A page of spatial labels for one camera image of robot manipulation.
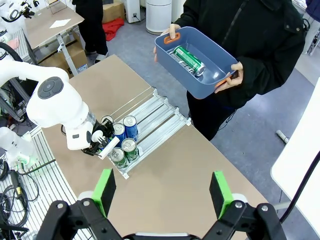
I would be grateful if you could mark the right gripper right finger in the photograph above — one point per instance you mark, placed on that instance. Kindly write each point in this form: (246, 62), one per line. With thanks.
(222, 195)

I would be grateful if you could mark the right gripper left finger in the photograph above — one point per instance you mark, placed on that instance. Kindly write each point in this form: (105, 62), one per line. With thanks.
(103, 192)

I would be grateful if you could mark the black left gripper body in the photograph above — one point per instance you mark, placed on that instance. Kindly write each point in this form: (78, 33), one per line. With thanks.
(108, 136)

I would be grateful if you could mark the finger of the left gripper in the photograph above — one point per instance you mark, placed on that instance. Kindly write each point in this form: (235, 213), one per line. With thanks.
(108, 126)
(90, 151)

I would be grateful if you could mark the blue Pocari Sweat can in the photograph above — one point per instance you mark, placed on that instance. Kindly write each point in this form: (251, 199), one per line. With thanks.
(130, 128)
(119, 132)
(102, 148)

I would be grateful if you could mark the dark patterned coffee can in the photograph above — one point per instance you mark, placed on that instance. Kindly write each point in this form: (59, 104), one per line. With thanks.
(107, 119)
(178, 60)

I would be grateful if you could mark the green Chilsung cider can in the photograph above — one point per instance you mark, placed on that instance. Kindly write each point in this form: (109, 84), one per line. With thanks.
(130, 150)
(117, 158)
(190, 60)

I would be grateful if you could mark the person's right forearm black sleeve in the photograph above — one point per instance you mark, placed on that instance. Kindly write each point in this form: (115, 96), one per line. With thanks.
(190, 18)

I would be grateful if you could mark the person's left forearm black sleeve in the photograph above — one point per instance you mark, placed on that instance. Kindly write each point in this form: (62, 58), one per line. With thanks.
(270, 80)

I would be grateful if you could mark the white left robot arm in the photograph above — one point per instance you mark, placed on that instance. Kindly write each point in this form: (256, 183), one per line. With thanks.
(50, 105)

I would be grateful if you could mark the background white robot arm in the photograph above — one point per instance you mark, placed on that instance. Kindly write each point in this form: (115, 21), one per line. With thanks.
(13, 11)

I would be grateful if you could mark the clear white can dispenser rack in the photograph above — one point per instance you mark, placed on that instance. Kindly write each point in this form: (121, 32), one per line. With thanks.
(155, 112)

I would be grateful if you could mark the person's right hand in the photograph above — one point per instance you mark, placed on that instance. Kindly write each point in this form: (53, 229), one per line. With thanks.
(172, 30)

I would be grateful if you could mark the person's left hand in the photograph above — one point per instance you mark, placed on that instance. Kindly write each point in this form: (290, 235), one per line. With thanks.
(235, 78)

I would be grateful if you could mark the aluminium profile mounting platform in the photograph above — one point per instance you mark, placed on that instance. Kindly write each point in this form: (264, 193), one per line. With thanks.
(50, 180)

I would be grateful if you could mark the large cardboard box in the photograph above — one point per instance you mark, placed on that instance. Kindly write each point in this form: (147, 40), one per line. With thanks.
(75, 60)

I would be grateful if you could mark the black handheld controller yellow label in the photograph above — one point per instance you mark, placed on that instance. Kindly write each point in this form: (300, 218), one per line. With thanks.
(18, 190)

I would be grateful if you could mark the white floor power strip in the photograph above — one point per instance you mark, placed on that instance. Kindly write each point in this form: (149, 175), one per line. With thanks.
(282, 136)

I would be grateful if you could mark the large white desk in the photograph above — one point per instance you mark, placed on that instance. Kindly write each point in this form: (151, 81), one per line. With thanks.
(300, 140)

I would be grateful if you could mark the red cloth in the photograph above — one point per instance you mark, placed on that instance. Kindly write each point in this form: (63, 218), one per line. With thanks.
(113, 28)

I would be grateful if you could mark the bystander in black trousers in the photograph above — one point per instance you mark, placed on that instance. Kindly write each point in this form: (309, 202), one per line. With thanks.
(92, 25)

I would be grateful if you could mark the brown height-adjustable desk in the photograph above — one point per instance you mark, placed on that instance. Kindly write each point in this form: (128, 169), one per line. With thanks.
(50, 32)

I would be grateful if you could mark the white paper sheet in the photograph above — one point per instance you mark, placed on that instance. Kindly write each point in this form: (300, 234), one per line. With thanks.
(60, 23)

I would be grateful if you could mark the small cardboard box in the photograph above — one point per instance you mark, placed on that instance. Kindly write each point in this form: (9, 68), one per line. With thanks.
(112, 11)

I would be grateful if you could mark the white box appliance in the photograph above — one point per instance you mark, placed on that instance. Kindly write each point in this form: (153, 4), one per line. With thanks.
(132, 11)

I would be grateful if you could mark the white cylindrical air purifier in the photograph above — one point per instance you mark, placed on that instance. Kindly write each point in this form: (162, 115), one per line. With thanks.
(158, 15)

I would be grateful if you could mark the person in black jacket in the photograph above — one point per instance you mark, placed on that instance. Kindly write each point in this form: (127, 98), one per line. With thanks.
(262, 37)

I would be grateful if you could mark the person in blue jacket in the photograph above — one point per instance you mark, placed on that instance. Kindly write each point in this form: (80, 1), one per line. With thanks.
(312, 25)

